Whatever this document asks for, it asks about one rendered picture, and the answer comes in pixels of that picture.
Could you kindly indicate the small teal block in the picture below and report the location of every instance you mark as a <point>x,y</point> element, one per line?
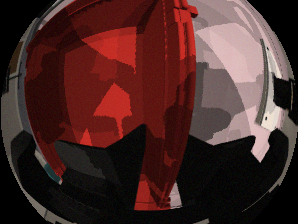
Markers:
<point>51,173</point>

